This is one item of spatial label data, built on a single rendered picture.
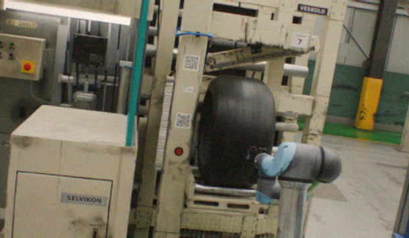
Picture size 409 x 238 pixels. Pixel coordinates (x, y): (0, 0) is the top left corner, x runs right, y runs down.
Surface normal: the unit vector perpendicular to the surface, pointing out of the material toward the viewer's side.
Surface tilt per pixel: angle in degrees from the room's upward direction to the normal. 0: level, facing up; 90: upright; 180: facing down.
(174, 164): 90
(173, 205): 90
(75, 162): 90
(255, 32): 90
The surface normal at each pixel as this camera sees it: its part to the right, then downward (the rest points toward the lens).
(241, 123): 0.18, -0.15
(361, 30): 0.00, 0.18
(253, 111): 0.19, -0.37
